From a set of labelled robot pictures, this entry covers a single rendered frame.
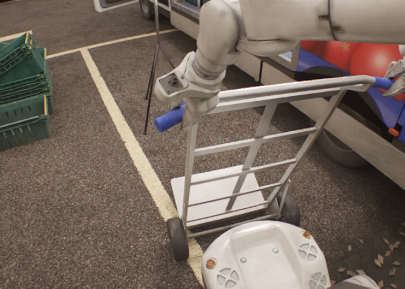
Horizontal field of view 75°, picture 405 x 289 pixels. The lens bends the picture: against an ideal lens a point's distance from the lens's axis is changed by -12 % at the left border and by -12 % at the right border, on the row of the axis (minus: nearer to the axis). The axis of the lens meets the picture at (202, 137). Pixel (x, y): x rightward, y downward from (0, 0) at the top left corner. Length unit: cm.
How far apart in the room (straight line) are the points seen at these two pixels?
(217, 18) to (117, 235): 167
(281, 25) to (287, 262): 125
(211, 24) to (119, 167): 200
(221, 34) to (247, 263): 118
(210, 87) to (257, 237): 106
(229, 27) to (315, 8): 12
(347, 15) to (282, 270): 127
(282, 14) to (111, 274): 165
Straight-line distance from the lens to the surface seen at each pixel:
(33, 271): 198
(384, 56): 187
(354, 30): 31
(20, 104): 310
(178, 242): 158
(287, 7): 33
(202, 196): 193
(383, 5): 30
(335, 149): 247
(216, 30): 40
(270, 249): 149
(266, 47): 36
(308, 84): 86
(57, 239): 204
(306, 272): 143
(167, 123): 68
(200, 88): 52
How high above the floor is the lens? 156
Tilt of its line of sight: 38 degrees down
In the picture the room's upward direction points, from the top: straight up
